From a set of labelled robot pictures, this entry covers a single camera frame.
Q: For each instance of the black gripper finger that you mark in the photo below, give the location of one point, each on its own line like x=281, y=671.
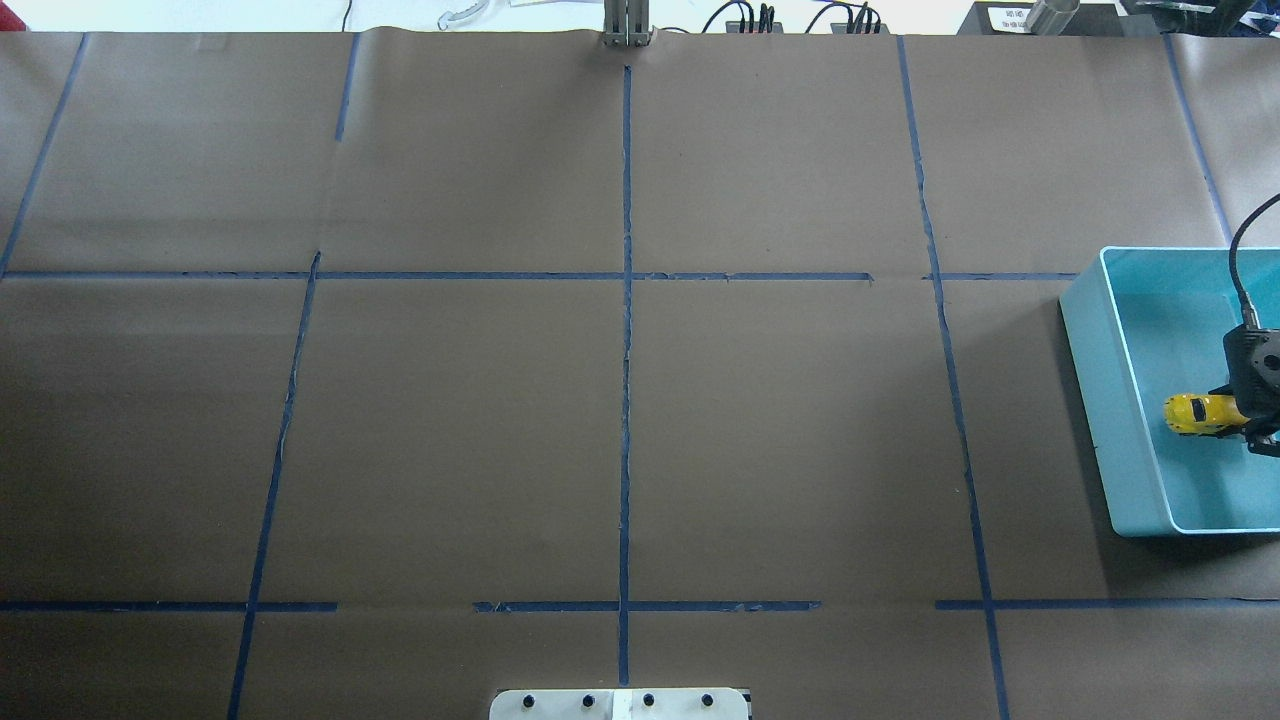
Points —
x=1261, y=439

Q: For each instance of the yellow beetle toy car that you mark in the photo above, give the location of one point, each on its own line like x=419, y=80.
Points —
x=1207, y=415

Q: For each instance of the light blue plastic bin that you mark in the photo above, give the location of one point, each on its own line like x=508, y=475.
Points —
x=1144, y=325

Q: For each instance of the metal cylinder weight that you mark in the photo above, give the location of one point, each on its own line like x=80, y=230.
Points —
x=1050, y=17

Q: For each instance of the white pillar with base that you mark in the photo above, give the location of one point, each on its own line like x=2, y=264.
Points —
x=623, y=703

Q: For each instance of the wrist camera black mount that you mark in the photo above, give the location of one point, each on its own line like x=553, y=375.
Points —
x=1252, y=355

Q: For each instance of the aluminium frame post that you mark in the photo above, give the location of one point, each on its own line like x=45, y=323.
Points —
x=627, y=23

